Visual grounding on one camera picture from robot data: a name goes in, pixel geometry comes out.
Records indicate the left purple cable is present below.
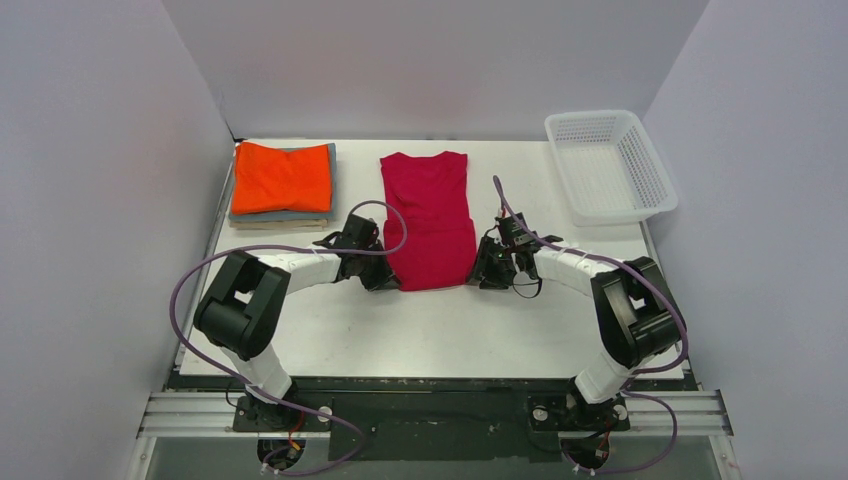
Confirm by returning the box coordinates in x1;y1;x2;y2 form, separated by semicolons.
168;199;409;477

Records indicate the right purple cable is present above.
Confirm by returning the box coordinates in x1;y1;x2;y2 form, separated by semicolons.
492;175;690;477

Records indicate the white plastic basket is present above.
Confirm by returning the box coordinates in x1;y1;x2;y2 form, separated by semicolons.
544;110;679;226

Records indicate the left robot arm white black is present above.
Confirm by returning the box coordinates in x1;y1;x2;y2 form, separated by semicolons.
193;214;399;430

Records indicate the orange folded t shirt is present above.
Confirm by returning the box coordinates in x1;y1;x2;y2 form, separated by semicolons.
230;140;333;215

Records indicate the purple cable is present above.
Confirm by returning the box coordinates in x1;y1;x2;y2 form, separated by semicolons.
492;175;690;477
168;199;409;477

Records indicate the aluminium rail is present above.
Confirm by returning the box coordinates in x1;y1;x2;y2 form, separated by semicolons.
137;391;732;438

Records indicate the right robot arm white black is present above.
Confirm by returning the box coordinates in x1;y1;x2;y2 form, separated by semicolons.
468;213;686;431

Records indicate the red t shirt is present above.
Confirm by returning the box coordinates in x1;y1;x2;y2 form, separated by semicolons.
380;151;477;292

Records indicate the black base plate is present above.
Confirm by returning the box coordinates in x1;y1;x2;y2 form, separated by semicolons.
232;379;630;469

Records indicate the beige folded t shirt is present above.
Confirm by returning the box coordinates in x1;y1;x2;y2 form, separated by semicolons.
228;219;329;231

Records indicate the grey blue folded t shirt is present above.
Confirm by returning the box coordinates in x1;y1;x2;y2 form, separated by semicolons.
228;142;338;224

